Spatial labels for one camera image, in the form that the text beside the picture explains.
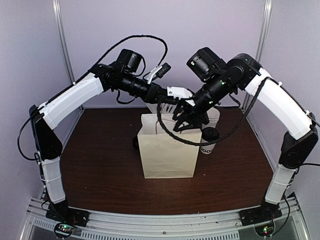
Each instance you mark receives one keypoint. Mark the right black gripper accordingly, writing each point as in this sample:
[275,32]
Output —
[192,113]

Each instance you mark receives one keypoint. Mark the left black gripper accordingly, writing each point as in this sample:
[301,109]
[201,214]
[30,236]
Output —
[151,94]

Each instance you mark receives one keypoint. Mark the stack of white paper cups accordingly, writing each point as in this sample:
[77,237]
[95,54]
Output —
[213,117]

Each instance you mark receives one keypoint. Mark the single black cup lid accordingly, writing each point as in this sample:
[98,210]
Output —
[209,134]

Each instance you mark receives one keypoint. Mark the brown paper bag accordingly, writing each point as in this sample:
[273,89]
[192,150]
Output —
[163,157]

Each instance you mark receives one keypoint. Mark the stack of black cup lids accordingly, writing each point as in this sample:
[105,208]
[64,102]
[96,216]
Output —
[135,143]

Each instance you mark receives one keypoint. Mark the single white paper cup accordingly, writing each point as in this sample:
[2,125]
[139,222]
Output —
[207,149]

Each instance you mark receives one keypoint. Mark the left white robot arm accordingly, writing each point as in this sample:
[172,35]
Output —
[118,75]

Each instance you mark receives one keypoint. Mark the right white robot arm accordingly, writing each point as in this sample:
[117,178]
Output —
[244,73]

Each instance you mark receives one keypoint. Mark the bundle of wrapped white straws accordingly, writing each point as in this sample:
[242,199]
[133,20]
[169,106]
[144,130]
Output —
[165,108]

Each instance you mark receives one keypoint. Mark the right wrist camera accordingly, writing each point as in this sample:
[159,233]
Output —
[180,93]

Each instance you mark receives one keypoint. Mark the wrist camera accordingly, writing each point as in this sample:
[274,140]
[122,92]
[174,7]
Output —
[180,93]
[158,72]

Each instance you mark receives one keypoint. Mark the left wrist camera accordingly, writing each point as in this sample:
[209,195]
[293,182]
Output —
[158,72]

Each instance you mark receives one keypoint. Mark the aluminium front rail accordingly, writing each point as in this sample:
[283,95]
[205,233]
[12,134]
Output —
[224,225]

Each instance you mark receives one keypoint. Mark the right aluminium frame post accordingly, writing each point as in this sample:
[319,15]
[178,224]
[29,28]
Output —
[264,29]

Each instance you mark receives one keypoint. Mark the aluminium frame post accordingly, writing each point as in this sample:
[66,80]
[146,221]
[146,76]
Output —
[62,38]
[264,29]

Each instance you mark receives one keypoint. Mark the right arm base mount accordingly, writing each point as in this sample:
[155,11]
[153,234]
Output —
[261,218]

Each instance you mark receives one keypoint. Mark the left aluminium frame post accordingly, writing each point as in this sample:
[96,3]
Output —
[62,38]

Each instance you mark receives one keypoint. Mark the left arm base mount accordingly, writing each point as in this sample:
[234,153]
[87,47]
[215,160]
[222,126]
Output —
[68,224]

